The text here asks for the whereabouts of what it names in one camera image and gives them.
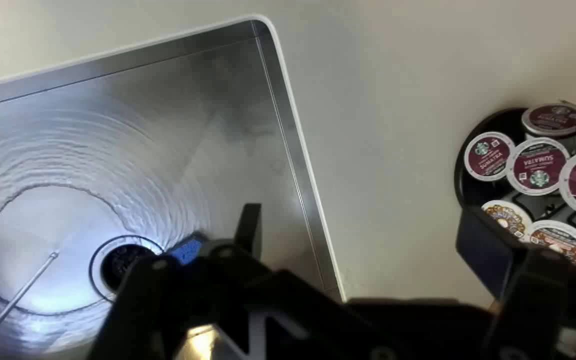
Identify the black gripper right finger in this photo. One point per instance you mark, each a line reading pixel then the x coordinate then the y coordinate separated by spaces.
pixel 490 256

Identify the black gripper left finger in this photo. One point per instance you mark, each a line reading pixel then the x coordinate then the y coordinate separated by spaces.
pixel 251 226

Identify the brown lid coffee pod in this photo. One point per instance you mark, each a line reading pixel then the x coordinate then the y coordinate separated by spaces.
pixel 560 241
pixel 506 217

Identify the blue sponge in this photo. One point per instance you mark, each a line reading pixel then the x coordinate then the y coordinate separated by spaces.
pixel 185 249

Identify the black coffee pod carousel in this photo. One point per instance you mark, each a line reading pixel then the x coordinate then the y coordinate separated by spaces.
pixel 468 189

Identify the stainless steel sink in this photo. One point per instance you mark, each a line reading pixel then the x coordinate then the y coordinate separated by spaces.
pixel 169 133

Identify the sink drain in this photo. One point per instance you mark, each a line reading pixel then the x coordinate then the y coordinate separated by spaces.
pixel 121 261

